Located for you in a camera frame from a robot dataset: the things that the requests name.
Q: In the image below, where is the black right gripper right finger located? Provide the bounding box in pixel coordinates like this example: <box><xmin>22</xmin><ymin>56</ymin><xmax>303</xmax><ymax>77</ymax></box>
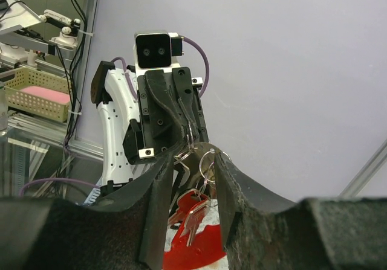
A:
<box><xmin>215</xmin><ymin>153</ymin><xmax>386</xmax><ymax>269</ymax></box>

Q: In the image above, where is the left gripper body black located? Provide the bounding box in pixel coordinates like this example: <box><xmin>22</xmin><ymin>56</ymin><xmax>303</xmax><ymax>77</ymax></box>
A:
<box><xmin>122</xmin><ymin>73</ymin><xmax>203</xmax><ymax>165</ymax></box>

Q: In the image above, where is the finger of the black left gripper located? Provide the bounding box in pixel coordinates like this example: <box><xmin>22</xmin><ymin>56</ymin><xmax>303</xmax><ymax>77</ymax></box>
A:
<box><xmin>143</xmin><ymin>69</ymin><xmax>189</xmax><ymax>149</ymax></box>
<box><xmin>172</xmin><ymin>67</ymin><xmax>209</xmax><ymax>142</ymax></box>

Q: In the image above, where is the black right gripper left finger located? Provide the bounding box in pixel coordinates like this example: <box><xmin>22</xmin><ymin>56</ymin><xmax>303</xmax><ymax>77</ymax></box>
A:
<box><xmin>1</xmin><ymin>155</ymin><xmax>174</xmax><ymax>269</ymax></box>

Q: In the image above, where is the metal key holder red handle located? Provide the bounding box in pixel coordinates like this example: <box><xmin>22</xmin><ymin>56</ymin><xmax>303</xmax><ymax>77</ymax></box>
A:
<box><xmin>162</xmin><ymin>142</ymin><xmax>226</xmax><ymax>269</ymax></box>

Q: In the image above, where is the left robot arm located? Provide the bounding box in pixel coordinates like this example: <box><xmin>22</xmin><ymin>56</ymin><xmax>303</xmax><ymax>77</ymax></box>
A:
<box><xmin>91</xmin><ymin>61</ymin><xmax>209</xmax><ymax>197</ymax></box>

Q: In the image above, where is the beige perforated basket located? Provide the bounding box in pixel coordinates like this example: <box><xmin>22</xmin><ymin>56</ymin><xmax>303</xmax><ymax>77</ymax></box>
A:
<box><xmin>1</xmin><ymin>67</ymin><xmax>71</xmax><ymax>123</ymax></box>

